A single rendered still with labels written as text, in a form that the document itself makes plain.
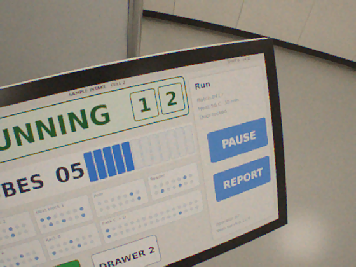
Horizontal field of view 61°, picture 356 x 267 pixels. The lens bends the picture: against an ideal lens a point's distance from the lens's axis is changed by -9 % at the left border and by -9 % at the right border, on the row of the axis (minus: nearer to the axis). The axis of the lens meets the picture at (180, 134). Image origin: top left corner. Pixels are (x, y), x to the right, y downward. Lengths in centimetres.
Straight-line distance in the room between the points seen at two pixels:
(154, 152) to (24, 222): 18
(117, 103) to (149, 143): 6
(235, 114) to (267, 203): 16
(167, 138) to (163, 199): 8
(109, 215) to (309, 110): 201
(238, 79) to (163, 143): 14
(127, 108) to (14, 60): 118
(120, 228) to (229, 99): 23
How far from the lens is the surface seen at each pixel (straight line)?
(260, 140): 49
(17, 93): 39
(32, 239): 43
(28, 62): 151
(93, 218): 43
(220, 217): 49
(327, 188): 197
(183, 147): 43
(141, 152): 41
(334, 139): 224
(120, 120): 40
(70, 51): 135
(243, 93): 46
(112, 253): 46
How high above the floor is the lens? 145
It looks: 51 degrees down
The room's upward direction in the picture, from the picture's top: 11 degrees clockwise
